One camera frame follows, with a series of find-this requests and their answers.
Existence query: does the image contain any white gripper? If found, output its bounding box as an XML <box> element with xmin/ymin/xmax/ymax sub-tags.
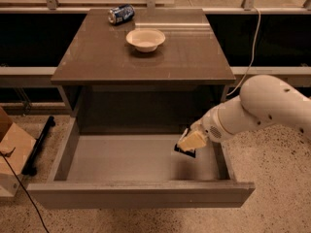
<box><xmin>177</xmin><ymin>109</ymin><xmax>232</xmax><ymax>151</ymax></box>

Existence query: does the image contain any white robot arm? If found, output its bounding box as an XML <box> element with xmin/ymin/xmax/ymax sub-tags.
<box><xmin>175</xmin><ymin>75</ymin><xmax>311</xmax><ymax>156</ymax></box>

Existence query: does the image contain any grey cabinet with top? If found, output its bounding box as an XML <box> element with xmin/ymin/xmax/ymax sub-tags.
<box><xmin>58</xmin><ymin>10</ymin><xmax>229</xmax><ymax>135</ymax></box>

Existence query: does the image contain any open grey top drawer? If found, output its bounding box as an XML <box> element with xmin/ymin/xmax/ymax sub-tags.
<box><xmin>26</xmin><ymin>86</ymin><xmax>256</xmax><ymax>210</ymax></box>

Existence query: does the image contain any white paper bowl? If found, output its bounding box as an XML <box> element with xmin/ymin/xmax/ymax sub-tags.
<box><xmin>126</xmin><ymin>28</ymin><xmax>165</xmax><ymax>52</ymax></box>

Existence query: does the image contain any blue soda can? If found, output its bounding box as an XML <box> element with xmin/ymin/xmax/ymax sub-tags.
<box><xmin>108</xmin><ymin>4</ymin><xmax>135</xmax><ymax>25</ymax></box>

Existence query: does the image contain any black bar on floor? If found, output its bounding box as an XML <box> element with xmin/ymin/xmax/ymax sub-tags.
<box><xmin>22</xmin><ymin>116</ymin><xmax>55</xmax><ymax>176</ymax></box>

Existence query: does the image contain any cardboard box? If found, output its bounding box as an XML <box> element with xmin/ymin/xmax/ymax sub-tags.
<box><xmin>0</xmin><ymin>107</ymin><xmax>36</xmax><ymax>198</ymax></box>

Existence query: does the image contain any white hanging cable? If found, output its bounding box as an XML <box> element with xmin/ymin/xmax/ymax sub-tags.
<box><xmin>225</xmin><ymin>7</ymin><xmax>262</xmax><ymax>98</ymax></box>

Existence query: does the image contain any black cable on floor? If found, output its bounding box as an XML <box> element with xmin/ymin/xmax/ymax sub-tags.
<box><xmin>0</xmin><ymin>152</ymin><xmax>50</xmax><ymax>233</ymax></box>

